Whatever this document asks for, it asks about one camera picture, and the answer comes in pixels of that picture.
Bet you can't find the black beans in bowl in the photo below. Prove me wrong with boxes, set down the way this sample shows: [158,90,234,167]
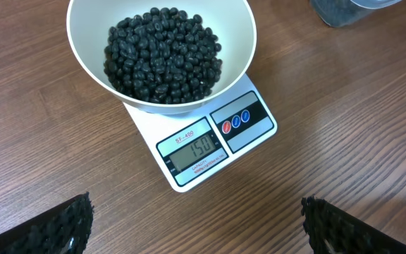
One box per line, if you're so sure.
[104,7,223,104]

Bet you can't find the black beans in container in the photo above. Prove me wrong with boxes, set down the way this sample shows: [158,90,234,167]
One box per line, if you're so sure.
[309,0,374,28]

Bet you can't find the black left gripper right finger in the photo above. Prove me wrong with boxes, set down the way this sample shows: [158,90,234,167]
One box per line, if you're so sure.
[301,196,406,254]

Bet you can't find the white digital kitchen scale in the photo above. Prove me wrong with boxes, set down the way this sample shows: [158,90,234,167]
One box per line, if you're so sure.
[126,75,278,193]

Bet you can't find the white round bowl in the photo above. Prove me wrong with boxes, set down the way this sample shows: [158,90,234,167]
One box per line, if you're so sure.
[66,0,257,114]

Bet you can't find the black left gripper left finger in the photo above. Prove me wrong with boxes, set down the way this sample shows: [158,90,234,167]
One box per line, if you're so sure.
[0,193,94,254]

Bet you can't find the clear plastic container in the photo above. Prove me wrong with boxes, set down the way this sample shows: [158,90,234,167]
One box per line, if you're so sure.
[309,0,401,28]

